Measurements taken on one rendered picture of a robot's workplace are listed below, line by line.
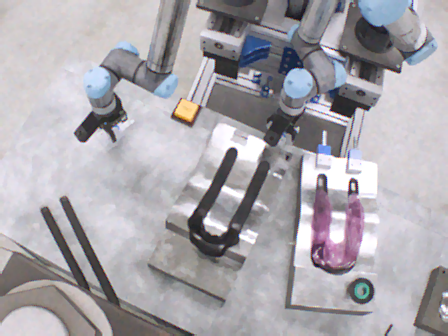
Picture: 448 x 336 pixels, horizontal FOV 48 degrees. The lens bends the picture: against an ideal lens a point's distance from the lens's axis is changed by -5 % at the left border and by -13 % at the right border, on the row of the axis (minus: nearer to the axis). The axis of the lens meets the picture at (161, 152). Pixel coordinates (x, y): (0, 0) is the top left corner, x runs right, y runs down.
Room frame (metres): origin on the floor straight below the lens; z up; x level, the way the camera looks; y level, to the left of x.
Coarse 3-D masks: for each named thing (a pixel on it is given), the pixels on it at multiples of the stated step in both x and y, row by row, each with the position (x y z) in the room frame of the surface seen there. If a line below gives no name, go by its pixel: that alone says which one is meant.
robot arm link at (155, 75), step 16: (160, 0) 0.88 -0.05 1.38; (176, 0) 0.85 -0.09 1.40; (160, 16) 0.84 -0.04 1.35; (176, 16) 0.83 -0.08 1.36; (160, 32) 0.82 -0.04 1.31; (176, 32) 0.81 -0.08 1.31; (160, 48) 0.80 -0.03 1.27; (176, 48) 0.80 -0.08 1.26; (144, 64) 0.81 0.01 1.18; (160, 64) 0.77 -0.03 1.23; (144, 80) 0.77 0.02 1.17; (160, 80) 0.75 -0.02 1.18; (176, 80) 0.76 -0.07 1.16; (160, 96) 0.73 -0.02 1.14
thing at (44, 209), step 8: (40, 208) 0.56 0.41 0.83; (48, 208) 0.56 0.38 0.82; (48, 216) 0.53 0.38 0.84; (48, 224) 0.50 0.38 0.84; (56, 224) 0.50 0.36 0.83; (56, 232) 0.47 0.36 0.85; (56, 240) 0.44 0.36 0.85; (64, 240) 0.44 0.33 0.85; (64, 248) 0.41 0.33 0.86; (64, 256) 0.38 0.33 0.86; (72, 256) 0.38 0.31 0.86; (72, 264) 0.35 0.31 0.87; (72, 272) 0.33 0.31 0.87; (80, 272) 0.33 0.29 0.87
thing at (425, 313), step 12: (432, 276) 0.14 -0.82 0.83; (444, 276) 0.12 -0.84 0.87; (432, 288) 0.10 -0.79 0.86; (444, 288) 0.09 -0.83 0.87; (432, 300) 0.06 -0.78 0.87; (444, 300) 0.05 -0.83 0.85; (420, 312) 0.03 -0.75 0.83; (432, 312) 0.02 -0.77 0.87; (444, 312) 0.01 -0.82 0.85; (420, 324) -0.01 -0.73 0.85; (432, 324) -0.02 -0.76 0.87; (444, 324) -0.03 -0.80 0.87
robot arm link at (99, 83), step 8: (88, 72) 0.80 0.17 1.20; (96, 72) 0.80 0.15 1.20; (104, 72) 0.79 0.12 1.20; (88, 80) 0.77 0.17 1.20; (96, 80) 0.77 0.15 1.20; (104, 80) 0.77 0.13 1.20; (112, 80) 0.78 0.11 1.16; (88, 88) 0.75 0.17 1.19; (96, 88) 0.75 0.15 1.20; (104, 88) 0.75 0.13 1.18; (112, 88) 0.77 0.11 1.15; (88, 96) 0.76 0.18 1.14; (96, 96) 0.74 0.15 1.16; (104, 96) 0.75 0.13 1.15; (112, 96) 0.77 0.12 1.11; (96, 104) 0.75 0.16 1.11; (104, 104) 0.74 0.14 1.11
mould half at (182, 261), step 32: (224, 128) 0.72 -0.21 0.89; (256, 160) 0.60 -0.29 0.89; (288, 160) 0.59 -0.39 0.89; (192, 192) 0.52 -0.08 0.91; (224, 192) 0.51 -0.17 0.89; (224, 224) 0.40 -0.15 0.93; (256, 224) 0.39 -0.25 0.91; (192, 256) 0.34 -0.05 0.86; (224, 256) 0.32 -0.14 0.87; (224, 288) 0.23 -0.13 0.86
